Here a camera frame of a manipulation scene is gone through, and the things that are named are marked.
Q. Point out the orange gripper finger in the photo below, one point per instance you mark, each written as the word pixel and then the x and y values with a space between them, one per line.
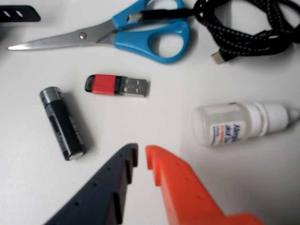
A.
pixel 187 194

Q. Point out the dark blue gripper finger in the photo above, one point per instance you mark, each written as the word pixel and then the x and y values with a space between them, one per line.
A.
pixel 103 187

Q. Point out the black AA battery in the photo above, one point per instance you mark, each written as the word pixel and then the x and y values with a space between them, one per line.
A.
pixel 63 124

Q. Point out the white small adapter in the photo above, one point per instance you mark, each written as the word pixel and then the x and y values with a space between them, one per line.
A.
pixel 222 124

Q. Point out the red and black USB stick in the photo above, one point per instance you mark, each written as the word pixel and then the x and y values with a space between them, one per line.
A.
pixel 103 84

